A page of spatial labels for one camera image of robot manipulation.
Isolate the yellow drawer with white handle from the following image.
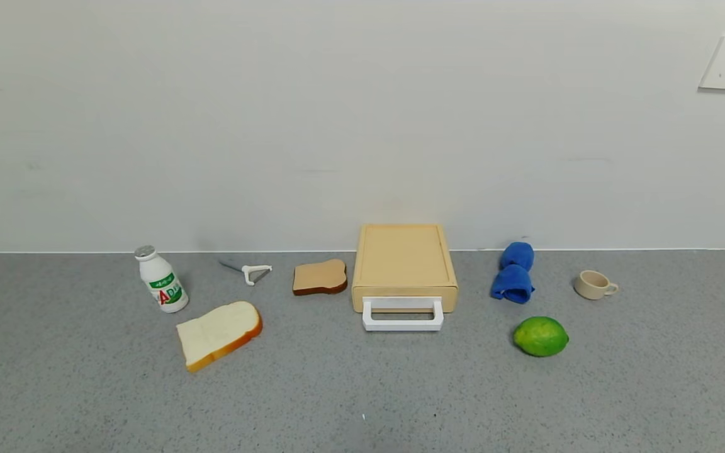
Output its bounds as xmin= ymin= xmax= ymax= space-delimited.
xmin=362 ymin=296 xmax=445 ymax=332

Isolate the brown toast slice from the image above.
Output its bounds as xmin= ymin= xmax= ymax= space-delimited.
xmin=292 ymin=259 xmax=349 ymax=296

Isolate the white vegetable peeler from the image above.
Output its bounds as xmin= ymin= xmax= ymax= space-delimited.
xmin=218 ymin=259 xmax=273 ymax=287

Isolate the blue folded cloth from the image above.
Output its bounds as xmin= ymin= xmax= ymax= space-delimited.
xmin=490 ymin=242 xmax=536 ymax=305

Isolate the white bread slice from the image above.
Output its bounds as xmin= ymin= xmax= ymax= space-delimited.
xmin=176 ymin=301 xmax=263 ymax=374

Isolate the white milk bottle green label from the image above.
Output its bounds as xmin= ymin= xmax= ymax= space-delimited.
xmin=134 ymin=245 xmax=189 ymax=314

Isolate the green lime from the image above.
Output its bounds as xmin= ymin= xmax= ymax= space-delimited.
xmin=513 ymin=316 xmax=570 ymax=358

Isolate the beige small cup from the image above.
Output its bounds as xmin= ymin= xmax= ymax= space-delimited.
xmin=573 ymin=270 xmax=620 ymax=301

